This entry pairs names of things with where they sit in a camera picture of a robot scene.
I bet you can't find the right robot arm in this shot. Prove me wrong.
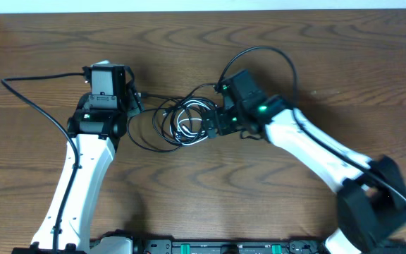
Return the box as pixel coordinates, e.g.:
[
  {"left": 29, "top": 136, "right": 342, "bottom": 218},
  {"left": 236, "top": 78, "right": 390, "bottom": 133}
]
[{"left": 202, "top": 70, "right": 406, "bottom": 253}]

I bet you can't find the white usb cable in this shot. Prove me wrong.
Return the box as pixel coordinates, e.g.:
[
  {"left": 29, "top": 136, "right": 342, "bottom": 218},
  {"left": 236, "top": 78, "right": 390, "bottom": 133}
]
[{"left": 170, "top": 99, "right": 218, "bottom": 147}]

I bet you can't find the thin black cable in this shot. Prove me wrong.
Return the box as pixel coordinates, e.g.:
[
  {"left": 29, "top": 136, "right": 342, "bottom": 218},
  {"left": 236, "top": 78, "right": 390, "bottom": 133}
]
[{"left": 125, "top": 83, "right": 221, "bottom": 153}]

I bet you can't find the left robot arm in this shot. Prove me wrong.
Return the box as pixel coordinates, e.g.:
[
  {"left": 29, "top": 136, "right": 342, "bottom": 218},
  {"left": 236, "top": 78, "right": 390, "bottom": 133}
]
[{"left": 13, "top": 61, "right": 143, "bottom": 253}]

